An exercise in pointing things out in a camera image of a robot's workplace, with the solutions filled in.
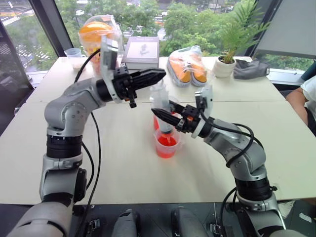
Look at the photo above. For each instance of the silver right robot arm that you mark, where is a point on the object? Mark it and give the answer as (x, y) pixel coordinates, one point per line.
(242, 148)

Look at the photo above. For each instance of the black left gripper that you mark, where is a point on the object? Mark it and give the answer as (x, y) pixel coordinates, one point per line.
(122, 82)

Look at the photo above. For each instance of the green palm plant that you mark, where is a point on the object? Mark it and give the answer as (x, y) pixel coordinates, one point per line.
(237, 34)

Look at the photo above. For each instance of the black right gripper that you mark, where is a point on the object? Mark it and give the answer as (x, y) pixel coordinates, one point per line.
(188, 119)

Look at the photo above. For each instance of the dark window frame post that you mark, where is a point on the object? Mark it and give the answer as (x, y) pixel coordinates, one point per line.
(53, 27)

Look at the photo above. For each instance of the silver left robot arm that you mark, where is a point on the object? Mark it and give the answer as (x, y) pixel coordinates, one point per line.
(69, 108)

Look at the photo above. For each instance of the person in white shirt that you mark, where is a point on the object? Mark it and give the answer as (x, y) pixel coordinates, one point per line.
(296, 101)

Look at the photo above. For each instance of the teal object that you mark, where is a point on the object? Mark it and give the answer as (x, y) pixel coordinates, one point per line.
(308, 72)

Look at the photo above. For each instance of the small clear measuring cup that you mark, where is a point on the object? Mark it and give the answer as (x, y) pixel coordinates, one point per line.
(72, 52)

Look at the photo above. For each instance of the clear plastic syringe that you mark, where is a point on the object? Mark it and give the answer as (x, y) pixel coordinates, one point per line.
(160, 98)

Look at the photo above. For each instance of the orange canvas shoe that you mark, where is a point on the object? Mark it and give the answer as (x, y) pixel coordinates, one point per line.
(198, 72)
(181, 71)

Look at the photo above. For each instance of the white plant pot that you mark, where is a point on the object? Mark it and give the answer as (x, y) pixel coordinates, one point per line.
(223, 69)

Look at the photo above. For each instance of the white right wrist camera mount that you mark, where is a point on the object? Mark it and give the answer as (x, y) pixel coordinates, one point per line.
(207, 98)

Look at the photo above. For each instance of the dark grey rounded shape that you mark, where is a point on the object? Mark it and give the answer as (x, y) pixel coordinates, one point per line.
(127, 223)

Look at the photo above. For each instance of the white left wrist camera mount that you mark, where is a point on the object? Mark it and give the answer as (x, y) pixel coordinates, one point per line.
(108, 56)

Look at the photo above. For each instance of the clear plastic shoe bag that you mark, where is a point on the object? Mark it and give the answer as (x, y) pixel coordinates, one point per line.
(197, 50)

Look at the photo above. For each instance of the grey box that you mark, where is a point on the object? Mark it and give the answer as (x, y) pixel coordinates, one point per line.
(142, 50)

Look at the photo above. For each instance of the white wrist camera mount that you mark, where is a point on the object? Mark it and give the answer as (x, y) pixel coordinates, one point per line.
(108, 56)
(207, 98)

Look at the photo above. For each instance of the grey folded cloth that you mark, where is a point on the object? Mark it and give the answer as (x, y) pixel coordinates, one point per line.
(249, 69)

